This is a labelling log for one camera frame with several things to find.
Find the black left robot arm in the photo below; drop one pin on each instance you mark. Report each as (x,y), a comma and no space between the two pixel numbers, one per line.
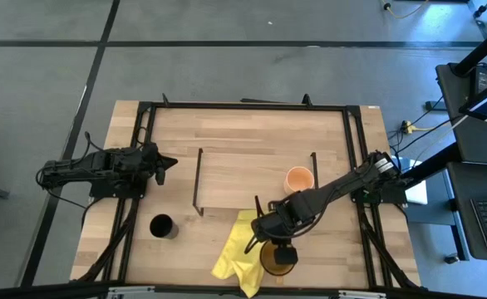
(81,170)

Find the black power adapter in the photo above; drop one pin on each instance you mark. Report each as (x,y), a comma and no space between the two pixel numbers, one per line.
(434,105)

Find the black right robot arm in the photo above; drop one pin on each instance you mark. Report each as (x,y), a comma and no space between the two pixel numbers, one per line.
(343,184)

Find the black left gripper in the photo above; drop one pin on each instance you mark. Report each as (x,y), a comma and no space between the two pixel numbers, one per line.
(150,160)

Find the amber translucent cup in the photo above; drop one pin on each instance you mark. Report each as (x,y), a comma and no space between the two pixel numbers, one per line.
(268,266)

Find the black metal table frame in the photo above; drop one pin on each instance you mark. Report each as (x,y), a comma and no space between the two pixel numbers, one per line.
(247,106)

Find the yellow cloth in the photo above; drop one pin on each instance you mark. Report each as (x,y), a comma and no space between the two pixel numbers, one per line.
(235,253)

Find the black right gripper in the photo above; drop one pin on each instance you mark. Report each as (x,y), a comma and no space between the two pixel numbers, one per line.
(278,222)

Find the wooden shelf with black legs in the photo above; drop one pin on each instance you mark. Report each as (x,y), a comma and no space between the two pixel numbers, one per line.
(243,182)

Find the white box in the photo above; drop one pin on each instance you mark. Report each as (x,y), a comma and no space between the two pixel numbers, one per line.
(418,193)

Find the black keyboard desk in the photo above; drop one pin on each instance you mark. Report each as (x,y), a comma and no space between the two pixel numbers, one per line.
(463,199)

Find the yellow power plug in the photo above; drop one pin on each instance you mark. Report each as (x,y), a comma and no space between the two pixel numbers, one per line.
(409,128)

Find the black cup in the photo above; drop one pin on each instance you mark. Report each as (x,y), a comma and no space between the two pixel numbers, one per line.
(161,226)

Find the peach cup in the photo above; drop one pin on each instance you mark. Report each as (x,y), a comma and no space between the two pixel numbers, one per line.
(299,179)

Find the black slanted pole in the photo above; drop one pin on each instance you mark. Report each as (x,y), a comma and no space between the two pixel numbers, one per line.
(434,164)
(482,47)

